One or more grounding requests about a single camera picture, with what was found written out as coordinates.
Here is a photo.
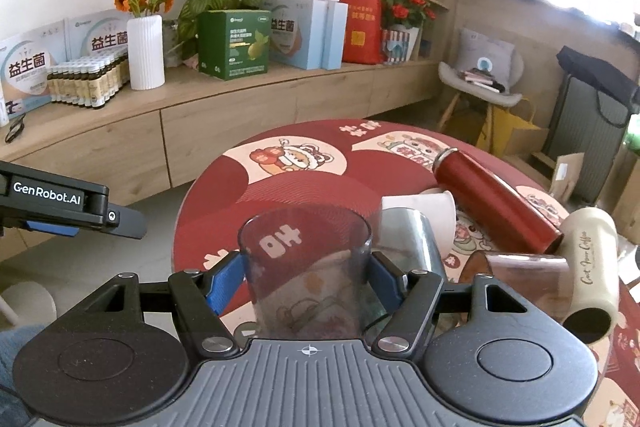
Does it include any smoky purple transparent cup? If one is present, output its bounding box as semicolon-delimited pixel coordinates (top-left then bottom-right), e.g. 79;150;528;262
239;204;372;340

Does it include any grey-blue transparent cup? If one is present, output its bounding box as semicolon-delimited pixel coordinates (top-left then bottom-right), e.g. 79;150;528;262
360;208;447;347

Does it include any white paper cup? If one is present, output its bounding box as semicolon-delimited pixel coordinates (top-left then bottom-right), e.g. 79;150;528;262
382;188;457;259

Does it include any brown transparent cup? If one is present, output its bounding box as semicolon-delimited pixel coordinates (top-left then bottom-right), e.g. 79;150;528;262
458;251;573;323

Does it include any long wooden sideboard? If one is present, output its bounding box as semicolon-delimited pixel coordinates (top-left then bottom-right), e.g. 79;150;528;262
1;61;438;204

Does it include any red metal thermos bottle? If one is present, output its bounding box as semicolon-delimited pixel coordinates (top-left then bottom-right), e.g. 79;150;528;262
433;147;563;255

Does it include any small bottles pack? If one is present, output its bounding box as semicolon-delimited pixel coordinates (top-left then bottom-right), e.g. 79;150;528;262
47;49;130;109

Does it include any white probiotic display box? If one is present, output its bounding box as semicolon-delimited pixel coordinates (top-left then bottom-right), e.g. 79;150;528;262
0;20;67;119

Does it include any red round cartoon table mat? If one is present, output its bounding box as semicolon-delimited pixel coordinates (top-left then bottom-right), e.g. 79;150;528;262
172;119;639;426

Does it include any white ribbed vase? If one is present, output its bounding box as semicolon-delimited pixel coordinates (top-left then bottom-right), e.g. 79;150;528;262
127;15;165;91

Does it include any yellow paper bag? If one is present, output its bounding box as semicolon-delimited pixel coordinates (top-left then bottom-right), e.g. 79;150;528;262
475;98;549;157

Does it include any cream coffee tumbler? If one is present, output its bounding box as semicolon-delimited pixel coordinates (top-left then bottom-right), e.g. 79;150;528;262
560;207;620;345

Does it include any cardboard box on floor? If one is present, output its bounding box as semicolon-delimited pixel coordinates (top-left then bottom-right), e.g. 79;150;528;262
528;152;585;202

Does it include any green product box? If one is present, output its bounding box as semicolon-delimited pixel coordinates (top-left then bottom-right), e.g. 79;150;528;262
196;10;271;81

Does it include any grey shell chair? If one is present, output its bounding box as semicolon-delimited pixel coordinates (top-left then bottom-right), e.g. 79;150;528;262
437;49;524;132

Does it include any grey printed cushion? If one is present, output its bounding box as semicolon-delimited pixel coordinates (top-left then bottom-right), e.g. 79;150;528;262
454;28;515;84

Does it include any light blue product box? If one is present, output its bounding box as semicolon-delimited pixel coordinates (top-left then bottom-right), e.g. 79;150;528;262
264;0;348;70

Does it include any grey black shopping bag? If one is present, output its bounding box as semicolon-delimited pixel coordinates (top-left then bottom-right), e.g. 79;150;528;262
544;46;639;204

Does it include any red flower pot plant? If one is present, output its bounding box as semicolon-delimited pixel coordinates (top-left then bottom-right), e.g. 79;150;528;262
381;0;436;65

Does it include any red gift bag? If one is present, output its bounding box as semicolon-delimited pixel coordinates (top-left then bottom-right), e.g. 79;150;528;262
340;0;382;65

